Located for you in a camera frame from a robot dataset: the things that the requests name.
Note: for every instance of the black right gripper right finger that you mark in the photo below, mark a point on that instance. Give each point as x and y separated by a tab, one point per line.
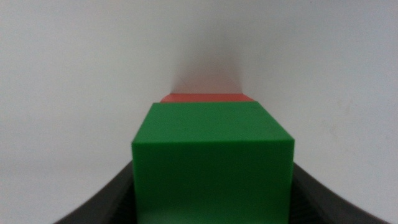
314	207

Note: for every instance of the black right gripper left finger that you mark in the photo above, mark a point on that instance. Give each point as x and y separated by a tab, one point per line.
112	205

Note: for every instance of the green cube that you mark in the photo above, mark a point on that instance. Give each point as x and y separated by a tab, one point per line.
211	168

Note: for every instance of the red cube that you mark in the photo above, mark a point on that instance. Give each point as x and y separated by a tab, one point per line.
205	97

